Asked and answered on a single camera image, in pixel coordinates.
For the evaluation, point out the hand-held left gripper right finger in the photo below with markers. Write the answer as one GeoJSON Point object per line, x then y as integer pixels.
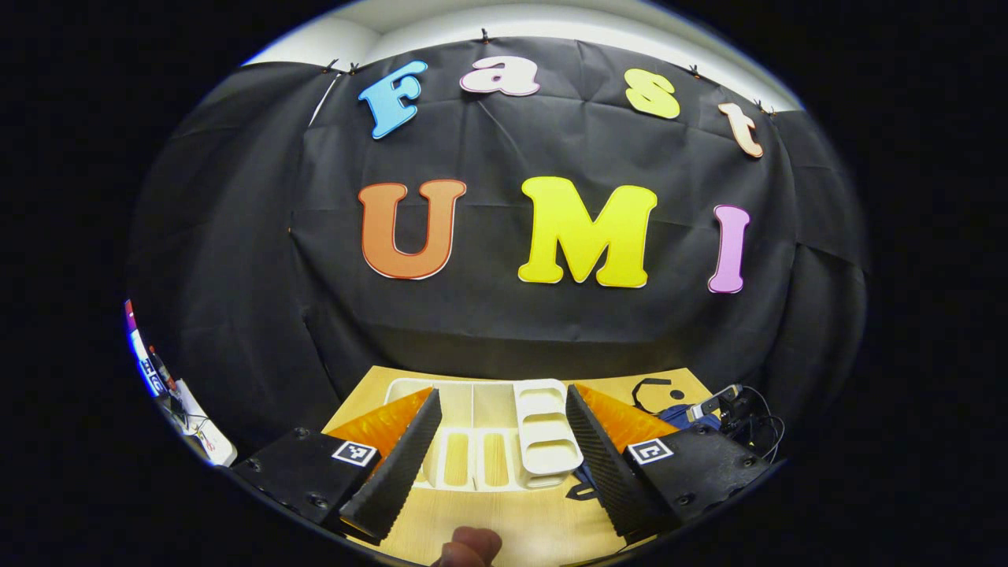
{"type": "Point", "coordinates": [610, 472]}

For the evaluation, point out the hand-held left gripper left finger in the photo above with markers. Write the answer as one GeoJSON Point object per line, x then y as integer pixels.
{"type": "Point", "coordinates": [402, 472]}

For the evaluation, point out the blue schoolbag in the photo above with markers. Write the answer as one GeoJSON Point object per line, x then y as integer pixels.
{"type": "Point", "coordinates": [677, 417]}

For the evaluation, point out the white bookshelf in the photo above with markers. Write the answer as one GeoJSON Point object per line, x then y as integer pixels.
{"type": "Point", "coordinates": [547, 457]}

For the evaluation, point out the colourful printed panel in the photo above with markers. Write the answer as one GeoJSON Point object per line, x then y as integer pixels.
{"type": "Point", "coordinates": [146, 362]}

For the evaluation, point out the row of black backdrop clips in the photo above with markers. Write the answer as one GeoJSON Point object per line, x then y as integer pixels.
{"type": "Point", "coordinates": [485, 36]}

